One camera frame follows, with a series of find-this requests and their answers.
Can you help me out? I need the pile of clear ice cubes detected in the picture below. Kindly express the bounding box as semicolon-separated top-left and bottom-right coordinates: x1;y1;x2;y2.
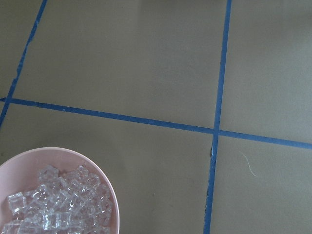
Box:
1;166;113;234

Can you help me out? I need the pink bowl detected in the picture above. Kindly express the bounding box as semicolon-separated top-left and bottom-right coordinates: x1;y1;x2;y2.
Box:
0;147;120;234

